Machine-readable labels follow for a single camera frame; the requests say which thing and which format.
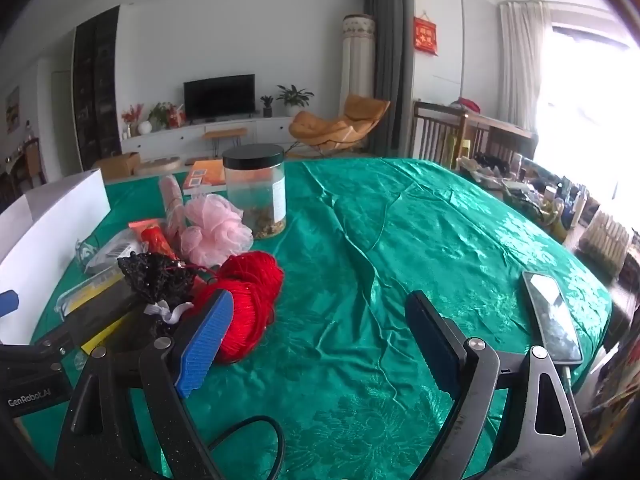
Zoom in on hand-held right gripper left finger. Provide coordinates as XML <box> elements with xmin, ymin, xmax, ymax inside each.
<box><xmin>54</xmin><ymin>290</ymin><xmax>236</xmax><ymax>480</ymax></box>

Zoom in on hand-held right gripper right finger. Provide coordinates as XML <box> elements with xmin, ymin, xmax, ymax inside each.
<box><xmin>405</xmin><ymin>290</ymin><xmax>583</xmax><ymax>480</ymax></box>

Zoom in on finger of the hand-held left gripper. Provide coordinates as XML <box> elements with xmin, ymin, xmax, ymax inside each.
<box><xmin>0</xmin><ymin>289</ymin><xmax>21</xmax><ymax>319</ymax></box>
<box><xmin>30</xmin><ymin>296</ymin><xmax>151</xmax><ymax>361</ymax></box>

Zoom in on yellow and black packet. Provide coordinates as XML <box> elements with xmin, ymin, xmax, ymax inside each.
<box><xmin>56</xmin><ymin>272</ymin><xmax>131</xmax><ymax>361</ymax></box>

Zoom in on red yarn ball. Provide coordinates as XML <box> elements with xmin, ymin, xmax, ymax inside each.
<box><xmin>192</xmin><ymin>251</ymin><xmax>284</xmax><ymax>365</ymax></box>

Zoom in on clear packet with white label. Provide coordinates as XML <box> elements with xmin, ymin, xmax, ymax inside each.
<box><xmin>77</xmin><ymin>232</ymin><xmax>148</xmax><ymax>276</ymax></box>

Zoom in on white cardboard box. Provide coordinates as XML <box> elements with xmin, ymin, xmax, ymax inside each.
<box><xmin>0</xmin><ymin>170</ymin><xmax>111</xmax><ymax>346</ymax></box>

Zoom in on black lace cloth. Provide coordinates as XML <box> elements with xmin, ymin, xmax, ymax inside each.
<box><xmin>117</xmin><ymin>252</ymin><xmax>198</xmax><ymax>327</ymax></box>

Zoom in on red foil packet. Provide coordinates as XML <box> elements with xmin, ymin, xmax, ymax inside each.
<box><xmin>129</xmin><ymin>220</ymin><xmax>176</xmax><ymax>261</ymax></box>

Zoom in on pink mesh bath sponge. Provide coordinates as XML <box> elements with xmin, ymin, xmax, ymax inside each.
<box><xmin>180</xmin><ymin>195</ymin><xmax>254</xmax><ymax>267</ymax></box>

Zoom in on pink striped packet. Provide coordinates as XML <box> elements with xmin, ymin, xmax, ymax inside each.
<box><xmin>159</xmin><ymin>175</ymin><xmax>187</xmax><ymax>246</ymax></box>

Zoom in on smartphone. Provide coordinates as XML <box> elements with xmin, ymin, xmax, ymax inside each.
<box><xmin>521</xmin><ymin>271</ymin><xmax>585</xmax><ymax>365</ymax></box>

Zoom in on tan back dining chair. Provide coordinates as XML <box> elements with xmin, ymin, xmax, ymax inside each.
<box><xmin>22</xmin><ymin>137</ymin><xmax>48</xmax><ymax>186</ymax></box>

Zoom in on clear jar with black lid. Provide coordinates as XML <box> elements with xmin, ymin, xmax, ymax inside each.
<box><xmin>222</xmin><ymin>144</ymin><xmax>287</xmax><ymax>239</ymax></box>

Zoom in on brown cardboard box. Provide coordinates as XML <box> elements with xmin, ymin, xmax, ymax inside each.
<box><xmin>95</xmin><ymin>151</ymin><xmax>142</xmax><ymax>181</ymax></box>

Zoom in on orange book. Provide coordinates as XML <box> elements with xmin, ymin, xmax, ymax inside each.
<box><xmin>182</xmin><ymin>159</ymin><xmax>228</xmax><ymax>196</ymax></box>

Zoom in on beige oval pet bed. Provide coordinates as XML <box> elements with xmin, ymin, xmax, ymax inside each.
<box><xmin>135</xmin><ymin>155</ymin><xmax>183</xmax><ymax>176</ymax></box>

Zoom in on pile of household clutter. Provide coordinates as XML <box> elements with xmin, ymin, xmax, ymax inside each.
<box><xmin>457</xmin><ymin>152</ymin><xmax>640</xmax><ymax>286</ymax></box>

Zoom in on white interior door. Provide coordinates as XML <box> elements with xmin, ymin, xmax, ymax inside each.
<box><xmin>50</xmin><ymin>71</ymin><xmax>81</xmax><ymax>177</ymax></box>

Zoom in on white television cabinet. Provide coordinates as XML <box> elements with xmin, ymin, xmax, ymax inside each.
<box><xmin>121</xmin><ymin>116</ymin><xmax>296</xmax><ymax>161</ymax></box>

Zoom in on orange bench stool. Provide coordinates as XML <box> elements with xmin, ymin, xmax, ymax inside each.
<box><xmin>202</xmin><ymin>127</ymin><xmax>248</xmax><ymax>158</ymax></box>

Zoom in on red flowers in vase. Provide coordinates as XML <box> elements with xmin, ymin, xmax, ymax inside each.
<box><xmin>121</xmin><ymin>104</ymin><xmax>145</xmax><ymax>137</ymax></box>

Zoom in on green plant with red ribbon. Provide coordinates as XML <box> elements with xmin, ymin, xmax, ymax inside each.
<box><xmin>148</xmin><ymin>101</ymin><xmax>176</xmax><ymax>131</ymax></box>

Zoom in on dark glass display cabinet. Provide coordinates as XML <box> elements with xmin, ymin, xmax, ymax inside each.
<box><xmin>72</xmin><ymin>5</ymin><xmax>122</xmax><ymax>171</ymax></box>

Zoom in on orange rocking chair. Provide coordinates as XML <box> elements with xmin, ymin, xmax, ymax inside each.
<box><xmin>285</xmin><ymin>92</ymin><xmax>391</xmax><ymax>158</ymax></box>

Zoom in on flat screen television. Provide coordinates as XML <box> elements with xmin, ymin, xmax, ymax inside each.
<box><xmin>183</xmin><ymin>74</ymin><xmax>256</xmax><ymax>122</ymax></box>

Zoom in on large green potted plant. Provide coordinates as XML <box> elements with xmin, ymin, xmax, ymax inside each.
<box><xmin>276</xmin><ymin>84</ymin><xmax>315</xmax><ymax>117</ymax></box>

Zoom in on grey curtain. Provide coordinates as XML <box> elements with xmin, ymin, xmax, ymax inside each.
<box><xmin>362</xmin><ymin>0</ymin><xmax>415</xmax><ymax>153</ymax></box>

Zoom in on white sheer curtain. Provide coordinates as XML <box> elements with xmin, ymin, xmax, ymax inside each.
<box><xmin>499</xmin><ymin>1</ymin><xmax>553</xmax><ymax>133</ymax></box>

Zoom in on covered standing air conditioner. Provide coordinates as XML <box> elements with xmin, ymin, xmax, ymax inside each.
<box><xmin>341</xmin><ymin>14</ymin><xmax>376</xmax><ymax>111</ymax></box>

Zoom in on black cable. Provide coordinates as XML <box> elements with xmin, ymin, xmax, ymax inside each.
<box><xmin>207</xmin><ymin>415</ymin><xmax>286</xmax><ymax>476</ymax></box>

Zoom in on framed wall picture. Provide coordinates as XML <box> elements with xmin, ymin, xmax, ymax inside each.
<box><xmin>6</xmin><ymin>86</ymin><xmax>21</xmax><ymax>133</ymax></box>

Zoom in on wooden slatted rail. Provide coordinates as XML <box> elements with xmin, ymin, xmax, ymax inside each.
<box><xmin>413</xmin><ymin>101</ymin><xmax>538</xmax><ymax>176</ymax></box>

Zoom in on red wall hanging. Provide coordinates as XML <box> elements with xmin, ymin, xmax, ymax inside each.
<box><xmin>414</xmin><ymin>10</ymin><xmax>440</xmax><ymax>56</ymax></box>

